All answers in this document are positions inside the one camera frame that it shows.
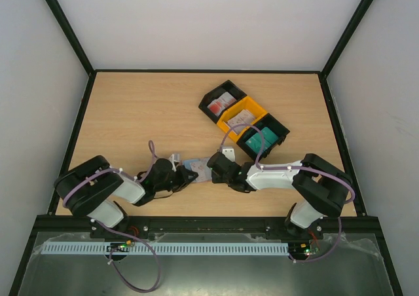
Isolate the brown leather card holder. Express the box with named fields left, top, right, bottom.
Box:
left=183, top=157, right=212, bottom=183

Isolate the left controller board with leds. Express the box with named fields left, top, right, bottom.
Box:
left=107, top=240, right=136, bottom=253

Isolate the black bin with teal cards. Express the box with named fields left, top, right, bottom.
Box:
left=236, top=113, right=290, bottom=160

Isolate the white blossom credit card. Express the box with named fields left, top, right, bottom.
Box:
left=191, top=158, right=211, bottom=183

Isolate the teal card stack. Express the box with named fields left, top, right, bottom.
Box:
left=245, top=126, right=281, bottom=155

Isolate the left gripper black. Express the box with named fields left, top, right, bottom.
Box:
left=155, top=166, right=198, bottom=193

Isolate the white pink card stack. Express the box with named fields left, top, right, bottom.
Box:
left=227, top=109, right=256, bottom=135

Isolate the controller board with leds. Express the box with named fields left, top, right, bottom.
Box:
left=107, top=240, right=136, bottom=253
left=288, top=243, right=319, bottom=258

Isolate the light blue slotted cable duct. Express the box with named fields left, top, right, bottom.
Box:
left=41, top=242, right=289, bottom=256

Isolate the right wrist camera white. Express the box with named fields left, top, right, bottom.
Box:
left=221, top=146, right=236, bottom=162

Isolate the yellow plastic bin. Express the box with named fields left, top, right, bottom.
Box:
left=216, top=96, right=268, bottom=143

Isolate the right controller board with leds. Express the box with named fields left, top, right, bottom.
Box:
left=288, top=243, right=319, bottom=258

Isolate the red white card stack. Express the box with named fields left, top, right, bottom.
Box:
left=208, top=92, right=236, bottom=116

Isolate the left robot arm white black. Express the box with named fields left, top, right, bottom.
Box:
left=54, top=155, right=199, bottom=228

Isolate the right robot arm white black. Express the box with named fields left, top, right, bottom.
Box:
left=207, top=152, right=355, bottom=238

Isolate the black bin with red cards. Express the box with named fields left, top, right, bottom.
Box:
left=198, top=80, right=247, bottom=124

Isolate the black aluminium frame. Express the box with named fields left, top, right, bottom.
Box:
left=8, top=0, right=405, bottom=296

